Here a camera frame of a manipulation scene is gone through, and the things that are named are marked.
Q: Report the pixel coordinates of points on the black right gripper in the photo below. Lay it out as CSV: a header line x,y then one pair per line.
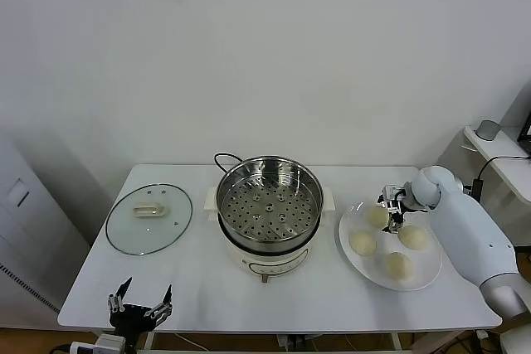
x,y
400,209

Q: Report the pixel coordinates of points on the black framed monitor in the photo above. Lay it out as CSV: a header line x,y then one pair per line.
x,y
527,128

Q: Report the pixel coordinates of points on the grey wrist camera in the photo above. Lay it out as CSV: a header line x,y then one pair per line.
x,y
389,193
110,343

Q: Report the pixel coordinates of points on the white steamed baozi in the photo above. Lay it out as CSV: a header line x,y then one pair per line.
x,y
399,266
363,243
375,218
414,238

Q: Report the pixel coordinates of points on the white round plate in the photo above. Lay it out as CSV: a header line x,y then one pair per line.
x,y
427,271

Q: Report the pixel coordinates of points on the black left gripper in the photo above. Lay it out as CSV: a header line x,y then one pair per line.
x,y
132,321

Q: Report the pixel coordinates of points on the white side desk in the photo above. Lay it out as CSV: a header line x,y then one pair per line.
x,y
506,171

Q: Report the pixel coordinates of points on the white table frame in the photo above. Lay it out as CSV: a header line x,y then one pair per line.
x,y
396,341

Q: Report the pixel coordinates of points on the white grey cabinet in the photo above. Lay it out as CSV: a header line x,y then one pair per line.
x,y
25,225

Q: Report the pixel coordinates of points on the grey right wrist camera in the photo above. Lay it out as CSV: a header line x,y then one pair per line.
x,y
389,193

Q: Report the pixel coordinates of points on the cream electric cooker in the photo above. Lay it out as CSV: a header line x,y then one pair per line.
x,y
269,263

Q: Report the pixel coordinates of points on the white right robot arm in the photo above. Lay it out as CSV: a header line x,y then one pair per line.
x,y
469,238

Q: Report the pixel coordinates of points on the grey round speaker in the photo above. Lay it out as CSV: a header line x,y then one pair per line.
x,y
487,130

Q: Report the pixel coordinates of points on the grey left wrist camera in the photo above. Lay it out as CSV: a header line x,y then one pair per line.
x,y
110,343

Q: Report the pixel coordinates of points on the round glass pot lid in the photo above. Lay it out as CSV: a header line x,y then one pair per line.
x,y
124,229

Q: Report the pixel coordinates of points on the stainless steel steamer basket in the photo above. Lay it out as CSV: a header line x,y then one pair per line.
x,y
232,182

